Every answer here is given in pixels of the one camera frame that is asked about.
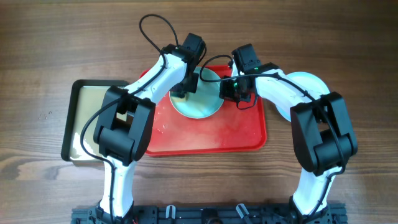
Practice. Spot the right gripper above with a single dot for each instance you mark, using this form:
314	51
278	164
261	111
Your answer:
228	93

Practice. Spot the red plastic tray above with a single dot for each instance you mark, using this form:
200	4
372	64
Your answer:
230	128

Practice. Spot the black tray with water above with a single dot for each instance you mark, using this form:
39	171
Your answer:
86	99

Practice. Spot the light blue plate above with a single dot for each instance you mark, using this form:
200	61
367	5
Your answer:
201	104
308	81

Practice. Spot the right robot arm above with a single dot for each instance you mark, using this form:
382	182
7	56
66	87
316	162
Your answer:
322	133

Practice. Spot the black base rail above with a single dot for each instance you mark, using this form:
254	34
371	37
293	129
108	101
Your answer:
274	213

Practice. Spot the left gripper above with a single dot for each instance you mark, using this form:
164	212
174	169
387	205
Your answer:
193	89

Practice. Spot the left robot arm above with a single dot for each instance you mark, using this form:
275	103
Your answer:
124	126

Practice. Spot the green yellow sponge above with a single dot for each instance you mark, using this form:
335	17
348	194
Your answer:
181	94

